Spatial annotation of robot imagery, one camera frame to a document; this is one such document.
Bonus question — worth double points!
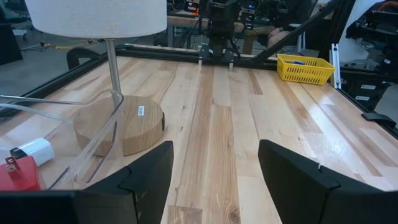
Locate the yellow plastic basket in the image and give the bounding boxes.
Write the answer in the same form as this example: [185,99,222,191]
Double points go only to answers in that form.
[276,53,337,86]

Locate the large red USB charger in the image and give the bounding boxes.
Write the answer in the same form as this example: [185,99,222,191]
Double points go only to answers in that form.
[0,155,42,192]

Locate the yellow floor cable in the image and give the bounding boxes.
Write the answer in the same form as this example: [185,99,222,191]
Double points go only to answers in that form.
[39,42,102,51]

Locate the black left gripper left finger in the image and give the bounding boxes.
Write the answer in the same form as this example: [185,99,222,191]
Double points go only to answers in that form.
[74,140,175,224]

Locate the black background equipment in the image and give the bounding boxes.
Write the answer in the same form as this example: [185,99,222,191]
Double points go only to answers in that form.
[345,0,398,75]

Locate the black aluminium table frame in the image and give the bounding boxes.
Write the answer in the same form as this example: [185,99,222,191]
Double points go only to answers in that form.
[0,0,398,139]

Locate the black background object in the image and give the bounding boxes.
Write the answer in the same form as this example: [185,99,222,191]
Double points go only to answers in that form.
[0,6,24,66]

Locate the black control box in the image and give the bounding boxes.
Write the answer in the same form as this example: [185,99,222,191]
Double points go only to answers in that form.
[340,68,391,111]

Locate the black table clamp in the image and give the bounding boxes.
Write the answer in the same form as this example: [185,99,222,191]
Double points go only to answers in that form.
[66,47,103,70]
[361,111,398,129]

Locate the clear plastic bin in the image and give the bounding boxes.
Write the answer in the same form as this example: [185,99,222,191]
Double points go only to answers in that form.
[0,89,126,191]

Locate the wooden background table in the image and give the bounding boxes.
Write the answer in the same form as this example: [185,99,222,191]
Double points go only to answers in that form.
[166,15,246,49]

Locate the small white USB charger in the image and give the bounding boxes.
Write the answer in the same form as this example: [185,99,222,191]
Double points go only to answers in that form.
[9,137,56,167]

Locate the person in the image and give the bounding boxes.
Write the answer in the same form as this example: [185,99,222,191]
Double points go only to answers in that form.
[244,0,317,56]

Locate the white shade wooden base lamp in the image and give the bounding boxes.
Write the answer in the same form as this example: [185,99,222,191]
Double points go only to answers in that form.
[24,0,168,157]

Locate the white aluminium post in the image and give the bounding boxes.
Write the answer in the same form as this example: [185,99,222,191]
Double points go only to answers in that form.
[330,43,342,90]

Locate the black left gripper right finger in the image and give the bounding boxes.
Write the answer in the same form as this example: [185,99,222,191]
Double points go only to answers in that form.
[257,139,374,224]

